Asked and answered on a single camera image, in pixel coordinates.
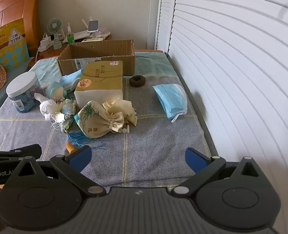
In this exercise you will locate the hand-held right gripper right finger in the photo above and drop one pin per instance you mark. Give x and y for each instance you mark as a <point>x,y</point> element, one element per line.
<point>195,160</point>

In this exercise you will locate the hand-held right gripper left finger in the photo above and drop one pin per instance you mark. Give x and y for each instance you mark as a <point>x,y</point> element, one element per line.
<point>81,158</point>

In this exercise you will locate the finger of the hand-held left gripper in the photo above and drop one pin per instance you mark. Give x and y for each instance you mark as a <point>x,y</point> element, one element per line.
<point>24,151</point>

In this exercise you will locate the blue tassel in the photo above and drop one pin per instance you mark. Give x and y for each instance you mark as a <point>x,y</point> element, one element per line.
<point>78,136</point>

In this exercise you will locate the blue face mask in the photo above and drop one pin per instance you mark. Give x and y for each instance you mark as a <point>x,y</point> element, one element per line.
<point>172,97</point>

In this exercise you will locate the cardboard box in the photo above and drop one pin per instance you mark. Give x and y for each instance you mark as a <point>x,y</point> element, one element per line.
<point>100,53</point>

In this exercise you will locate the orange stick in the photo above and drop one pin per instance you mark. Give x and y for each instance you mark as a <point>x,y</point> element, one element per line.
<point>70,148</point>

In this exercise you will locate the grey checked towel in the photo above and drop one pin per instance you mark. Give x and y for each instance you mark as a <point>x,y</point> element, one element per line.
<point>146,136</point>

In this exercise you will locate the plastic jar with white lid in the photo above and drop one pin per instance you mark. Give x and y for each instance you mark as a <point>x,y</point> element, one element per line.
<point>21,90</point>

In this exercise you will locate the teal doll figure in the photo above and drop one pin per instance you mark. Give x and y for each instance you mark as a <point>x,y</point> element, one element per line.
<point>56,91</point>

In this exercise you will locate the light blue cloth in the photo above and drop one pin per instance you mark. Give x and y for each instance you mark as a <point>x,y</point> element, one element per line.
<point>69,79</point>

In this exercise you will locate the yellow tissue pack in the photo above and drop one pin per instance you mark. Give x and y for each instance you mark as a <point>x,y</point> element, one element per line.
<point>102,80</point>

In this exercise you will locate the brown hair scrunchie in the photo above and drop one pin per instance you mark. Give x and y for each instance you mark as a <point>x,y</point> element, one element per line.
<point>137,80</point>

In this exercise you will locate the yellow duck print bag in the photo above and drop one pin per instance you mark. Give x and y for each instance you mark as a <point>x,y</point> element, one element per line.
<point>9,46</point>

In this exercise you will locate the white louvered door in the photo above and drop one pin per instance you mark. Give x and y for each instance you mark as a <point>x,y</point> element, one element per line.
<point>231,65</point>
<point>164,14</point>

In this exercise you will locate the wooden nightstand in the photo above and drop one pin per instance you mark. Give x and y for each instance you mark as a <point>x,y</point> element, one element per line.
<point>51,52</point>

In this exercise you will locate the teal towel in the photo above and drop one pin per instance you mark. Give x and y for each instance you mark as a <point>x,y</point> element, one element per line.
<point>153,63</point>

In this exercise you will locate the white power strip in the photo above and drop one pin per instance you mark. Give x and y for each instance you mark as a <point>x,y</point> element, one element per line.
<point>45,44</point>

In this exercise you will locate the white remote control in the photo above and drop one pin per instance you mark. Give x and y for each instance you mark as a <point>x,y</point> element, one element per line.
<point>93,39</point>

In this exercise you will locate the green bottle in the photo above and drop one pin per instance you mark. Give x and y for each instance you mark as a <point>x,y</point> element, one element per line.
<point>70,39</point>

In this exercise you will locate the small green desk fan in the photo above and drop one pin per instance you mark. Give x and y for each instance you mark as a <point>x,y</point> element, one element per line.
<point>54,29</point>

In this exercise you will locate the white router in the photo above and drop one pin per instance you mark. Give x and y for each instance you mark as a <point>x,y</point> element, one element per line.
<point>81,33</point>

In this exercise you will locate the white phone stand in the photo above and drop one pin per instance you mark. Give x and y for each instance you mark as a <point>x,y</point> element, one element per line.
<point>93,27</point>

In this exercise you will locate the wooden headboard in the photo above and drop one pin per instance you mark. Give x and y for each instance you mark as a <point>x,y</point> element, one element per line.
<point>12,4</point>

